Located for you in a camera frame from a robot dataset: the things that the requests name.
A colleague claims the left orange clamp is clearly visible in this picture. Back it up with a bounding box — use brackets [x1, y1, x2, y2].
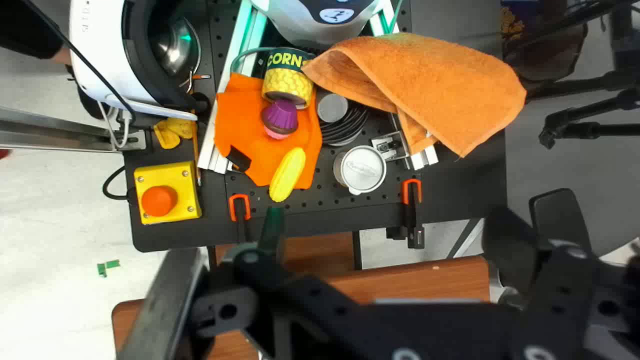
[228, 191, 252, 222]

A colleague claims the yellow emergency stop box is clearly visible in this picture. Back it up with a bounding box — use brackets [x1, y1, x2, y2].
[134, 161, 202, 226]

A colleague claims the orange cloth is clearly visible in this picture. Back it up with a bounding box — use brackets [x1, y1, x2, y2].
[214, 74, 322, 190]

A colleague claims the orange clamp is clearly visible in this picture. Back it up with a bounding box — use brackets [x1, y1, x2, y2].
[228, 191, 252, 222]
[402, 178, 423, 250]

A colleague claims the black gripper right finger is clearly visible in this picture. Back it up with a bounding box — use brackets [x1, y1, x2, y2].
[484, 188, 640, 360]

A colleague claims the yellow toy corn cob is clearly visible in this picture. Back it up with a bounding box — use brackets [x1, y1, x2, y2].
[268, 147, 305, 201]

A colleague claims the purple toy cupcake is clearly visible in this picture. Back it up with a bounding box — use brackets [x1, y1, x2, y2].
[261, 100, 298, 140]

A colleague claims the orange towel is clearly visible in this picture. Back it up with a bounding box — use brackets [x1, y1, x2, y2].
[303, 32, 526, 157]

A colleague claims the silver can top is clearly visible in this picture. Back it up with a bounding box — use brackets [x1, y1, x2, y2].
[334, 146, 386, 196]

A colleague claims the corn can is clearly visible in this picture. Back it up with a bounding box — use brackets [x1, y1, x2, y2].
[261, 50, 313, 108]

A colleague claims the right orange clamp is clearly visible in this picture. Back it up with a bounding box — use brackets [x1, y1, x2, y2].
[402, 178, 423, 250]

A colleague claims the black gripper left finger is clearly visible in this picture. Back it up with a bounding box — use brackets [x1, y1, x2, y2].
[190, 247, 373, 360]

